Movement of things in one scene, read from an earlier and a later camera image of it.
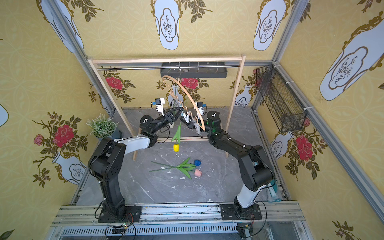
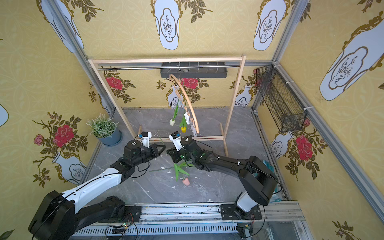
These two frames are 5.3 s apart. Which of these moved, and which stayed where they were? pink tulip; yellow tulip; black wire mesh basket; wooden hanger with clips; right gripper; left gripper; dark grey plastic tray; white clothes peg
Moved: wooden hanger with clips; right gripper; pink tulip; yellow tulip; left gripper
Stayed: dark grey plastic tray; black wire mesh basket; white clothes peg
